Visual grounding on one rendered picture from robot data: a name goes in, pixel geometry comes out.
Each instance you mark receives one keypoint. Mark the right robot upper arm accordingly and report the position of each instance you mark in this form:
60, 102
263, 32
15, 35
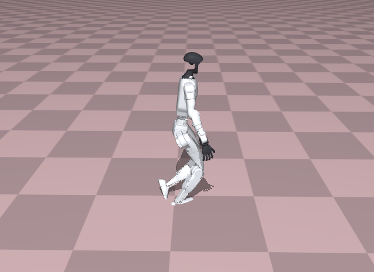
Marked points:
189, 91

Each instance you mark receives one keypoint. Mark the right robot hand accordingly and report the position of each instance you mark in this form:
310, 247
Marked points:
206, 150

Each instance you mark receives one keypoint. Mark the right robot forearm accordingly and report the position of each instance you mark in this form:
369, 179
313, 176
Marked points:
198, 126

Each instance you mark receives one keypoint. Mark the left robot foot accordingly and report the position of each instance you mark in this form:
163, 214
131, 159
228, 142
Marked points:
164, 189

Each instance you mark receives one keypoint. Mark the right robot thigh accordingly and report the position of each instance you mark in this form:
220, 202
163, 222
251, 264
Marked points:
192, 149

